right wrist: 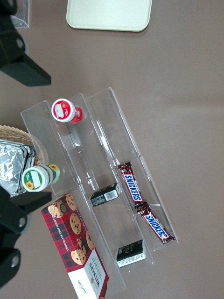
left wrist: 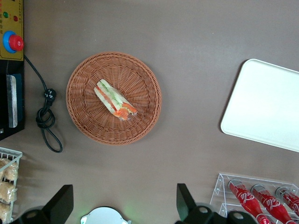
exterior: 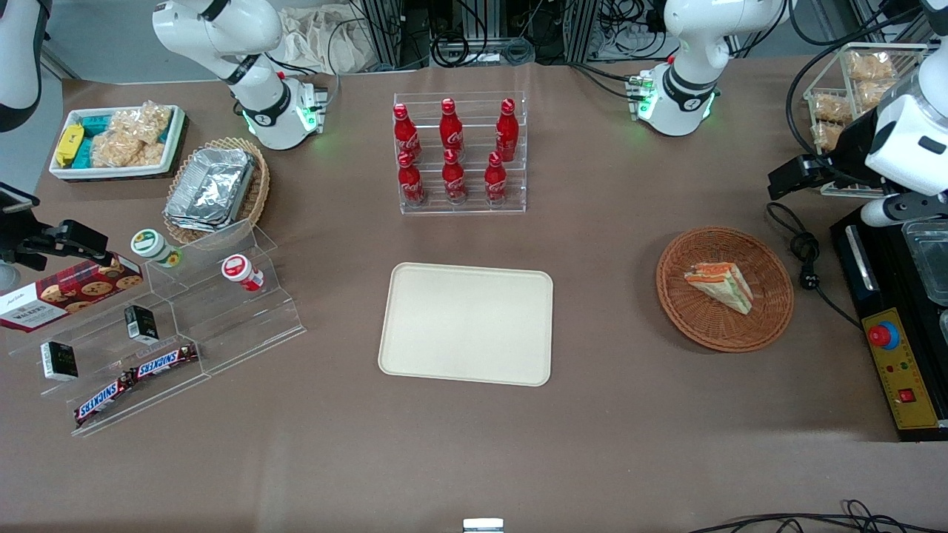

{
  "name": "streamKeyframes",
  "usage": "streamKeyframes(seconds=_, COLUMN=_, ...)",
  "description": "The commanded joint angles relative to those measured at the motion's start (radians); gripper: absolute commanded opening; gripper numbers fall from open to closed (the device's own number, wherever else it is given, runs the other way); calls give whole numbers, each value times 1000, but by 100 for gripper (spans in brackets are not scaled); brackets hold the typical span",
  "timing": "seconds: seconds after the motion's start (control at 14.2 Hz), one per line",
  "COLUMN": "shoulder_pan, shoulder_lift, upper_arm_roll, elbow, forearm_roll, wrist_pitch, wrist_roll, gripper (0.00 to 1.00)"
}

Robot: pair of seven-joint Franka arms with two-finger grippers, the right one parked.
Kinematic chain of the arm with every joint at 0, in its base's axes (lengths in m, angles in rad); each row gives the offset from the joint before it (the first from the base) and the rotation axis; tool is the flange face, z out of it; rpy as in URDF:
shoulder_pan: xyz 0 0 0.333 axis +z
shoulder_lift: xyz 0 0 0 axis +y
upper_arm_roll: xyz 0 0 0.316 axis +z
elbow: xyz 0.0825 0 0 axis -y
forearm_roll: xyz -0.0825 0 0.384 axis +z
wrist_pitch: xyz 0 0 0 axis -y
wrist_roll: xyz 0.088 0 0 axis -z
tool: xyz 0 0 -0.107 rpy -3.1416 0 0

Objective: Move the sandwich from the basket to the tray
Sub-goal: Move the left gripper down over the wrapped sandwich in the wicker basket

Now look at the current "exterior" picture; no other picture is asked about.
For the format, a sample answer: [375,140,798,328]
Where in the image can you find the white rectangular plastic bin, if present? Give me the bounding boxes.
[49,104,187,181]

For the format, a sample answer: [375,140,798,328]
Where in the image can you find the beige rectangular serving tray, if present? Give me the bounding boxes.
[378,262,555,388]

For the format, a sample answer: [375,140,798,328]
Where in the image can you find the clear acrylic stepped shelf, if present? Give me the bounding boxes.
[7,218,307,438]

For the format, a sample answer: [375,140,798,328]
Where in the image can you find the black floor cables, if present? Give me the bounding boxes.
[687,499,948,533]

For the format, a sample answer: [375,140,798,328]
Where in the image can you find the clear glass dish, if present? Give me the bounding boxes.
[901,219,948,307]

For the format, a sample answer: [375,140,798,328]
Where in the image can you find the coiled black background cables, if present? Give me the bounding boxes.
[428,0,537,69]

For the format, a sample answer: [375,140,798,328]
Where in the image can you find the white wire rack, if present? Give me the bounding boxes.
[803,42,931,198]

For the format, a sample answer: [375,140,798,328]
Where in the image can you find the red tartan cookie box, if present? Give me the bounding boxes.
[0,255,144,333]

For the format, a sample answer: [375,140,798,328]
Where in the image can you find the black machine with yellow panel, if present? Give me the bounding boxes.
[829,203,948,443]

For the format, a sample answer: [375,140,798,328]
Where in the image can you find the green lid yogurt cup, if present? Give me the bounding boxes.
[131,229,183,268]

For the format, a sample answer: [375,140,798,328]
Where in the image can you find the stacked aluminium foil trays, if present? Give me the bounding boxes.
[164,147,257,232]

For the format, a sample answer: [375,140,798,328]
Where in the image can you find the black power cable with plug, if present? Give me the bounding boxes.
[765,201,864,329]

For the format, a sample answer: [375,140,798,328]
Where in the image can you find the teal snack packets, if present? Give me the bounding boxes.
[76,110,113,169]

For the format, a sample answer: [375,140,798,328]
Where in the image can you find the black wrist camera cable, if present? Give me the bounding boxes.
[784,6,927,182]

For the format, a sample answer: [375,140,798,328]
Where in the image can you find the red lid yogurt cup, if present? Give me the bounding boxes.
[221,254,264,292]

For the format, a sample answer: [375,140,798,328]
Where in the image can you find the small black box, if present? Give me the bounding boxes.
[123,304,159,343]
[40,341,79,382]

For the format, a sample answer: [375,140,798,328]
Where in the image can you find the yellow snack packet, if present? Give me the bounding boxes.
[55,124,84,166]

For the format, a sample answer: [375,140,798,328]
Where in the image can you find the bagged fried snack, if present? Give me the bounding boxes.
[858,80,903,113]
[812,121,847,153]
[847,51,898,81]
[812,94,853,124]

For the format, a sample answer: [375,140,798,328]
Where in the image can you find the red cola bottle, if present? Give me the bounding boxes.
[441,148,469,205]
[393,103,422,163]
[397,151,427,207]
[484,151,509,204]
[439,98,466,161]
[495,98,520,163]

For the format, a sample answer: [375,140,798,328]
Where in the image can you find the Snickers chocolate bar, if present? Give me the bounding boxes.
[130,343,200,381]
[73,373,138,427]

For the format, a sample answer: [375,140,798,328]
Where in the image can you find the light oval wicker basket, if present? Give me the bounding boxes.
[164,136,272,246]

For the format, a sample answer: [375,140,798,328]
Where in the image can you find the round brown wicker basket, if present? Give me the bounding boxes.
[656,226,795,354]

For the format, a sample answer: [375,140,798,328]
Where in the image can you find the aluminium frame post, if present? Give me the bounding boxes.
[363,0,432,72]

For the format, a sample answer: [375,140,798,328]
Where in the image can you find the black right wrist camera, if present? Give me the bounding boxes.
[43,219,113,262]

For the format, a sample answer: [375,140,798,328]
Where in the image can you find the triangular sandwich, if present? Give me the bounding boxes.
[683,262,755,316]

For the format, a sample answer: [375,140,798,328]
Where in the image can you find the clear acrylic bottle rack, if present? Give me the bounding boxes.
[393,91,528,216]

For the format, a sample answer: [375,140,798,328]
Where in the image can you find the bagged rice crackers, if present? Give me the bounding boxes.
[90,101,173,169]

